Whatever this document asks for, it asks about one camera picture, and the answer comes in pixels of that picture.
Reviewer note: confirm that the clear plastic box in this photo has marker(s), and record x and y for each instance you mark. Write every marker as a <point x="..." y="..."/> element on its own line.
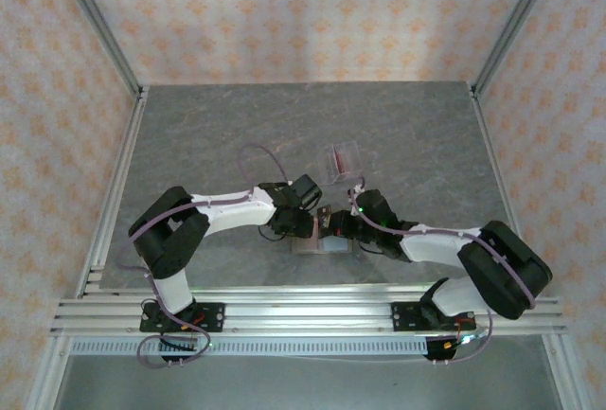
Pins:
<point x="335" y="244"/>

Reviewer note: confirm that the clear acrylic card box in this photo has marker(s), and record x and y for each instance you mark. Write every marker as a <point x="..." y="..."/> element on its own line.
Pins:
<point x="348" y="178"/>

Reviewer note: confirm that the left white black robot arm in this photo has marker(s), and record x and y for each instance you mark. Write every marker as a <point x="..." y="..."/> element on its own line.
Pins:
<point x="237" y="216"/>

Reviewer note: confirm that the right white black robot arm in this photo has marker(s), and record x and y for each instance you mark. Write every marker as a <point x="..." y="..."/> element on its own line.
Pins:
<point x="431" y="249"/>

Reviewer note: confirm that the aluminium mounting beam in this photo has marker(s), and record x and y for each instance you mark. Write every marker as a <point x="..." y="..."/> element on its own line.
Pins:
<point x="308" y="310"/>

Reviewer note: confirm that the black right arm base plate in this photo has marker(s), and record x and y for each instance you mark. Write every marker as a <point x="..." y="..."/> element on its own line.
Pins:
<point x="402" y="317"/>

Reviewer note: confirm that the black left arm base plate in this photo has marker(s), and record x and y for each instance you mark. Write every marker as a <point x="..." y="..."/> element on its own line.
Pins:
<point x="215" y="317"/>

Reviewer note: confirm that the aluminium table side rail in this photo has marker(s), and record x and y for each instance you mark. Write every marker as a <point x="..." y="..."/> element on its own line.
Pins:
<point x="503" y="187"/>
<point x="118" y="183"/>

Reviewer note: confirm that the aluminium frame leg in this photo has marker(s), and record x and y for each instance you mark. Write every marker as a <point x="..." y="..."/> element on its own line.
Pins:
<point x="563" y="372"/>
<point x="49" y="372"/>

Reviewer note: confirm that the aluminium frame post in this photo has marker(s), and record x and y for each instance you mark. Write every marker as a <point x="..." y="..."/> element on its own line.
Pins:
<point x="101" y="26"/>
<point x="513" y="26"/>

